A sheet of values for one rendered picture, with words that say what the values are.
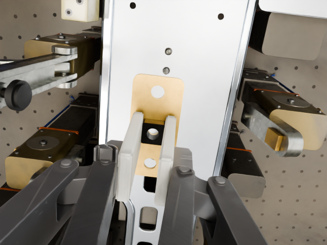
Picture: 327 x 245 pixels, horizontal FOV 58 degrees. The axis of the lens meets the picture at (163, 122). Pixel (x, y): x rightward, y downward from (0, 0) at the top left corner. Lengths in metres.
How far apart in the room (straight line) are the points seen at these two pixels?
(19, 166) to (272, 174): 0.68
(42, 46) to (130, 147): 0.31
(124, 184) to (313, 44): 0.42
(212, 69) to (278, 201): 0.60
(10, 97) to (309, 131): 0.40
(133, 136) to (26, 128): 0.76
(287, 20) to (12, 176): 0.49
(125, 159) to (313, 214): 0.92
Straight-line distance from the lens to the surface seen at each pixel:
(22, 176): 0.52
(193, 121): 0.49
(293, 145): 0.41
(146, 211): 0.60
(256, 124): 0.47
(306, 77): 0.85
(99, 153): 0.16
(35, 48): 0.46
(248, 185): 0.58
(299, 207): 1.02
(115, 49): 0.48
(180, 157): 0.18
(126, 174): 0.16
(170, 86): 0.22
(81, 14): 0.42
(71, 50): 0.42
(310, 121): 0.49
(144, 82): 0.22
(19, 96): 0.30
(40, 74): 0.39
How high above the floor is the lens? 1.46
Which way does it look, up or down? 69 degrees down
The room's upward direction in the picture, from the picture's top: 173 degrees counter-clockwise
